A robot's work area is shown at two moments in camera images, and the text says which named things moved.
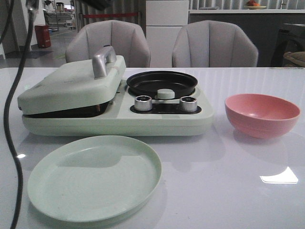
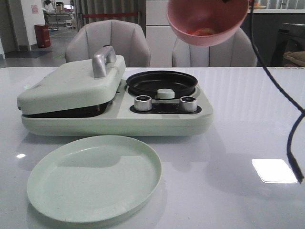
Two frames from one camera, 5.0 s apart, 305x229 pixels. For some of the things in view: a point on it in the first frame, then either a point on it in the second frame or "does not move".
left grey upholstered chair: (128, 39) does not move
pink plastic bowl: (260, 116) → (204, 23)
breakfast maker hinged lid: (77, 84) does not move
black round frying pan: (148, 83) does not move
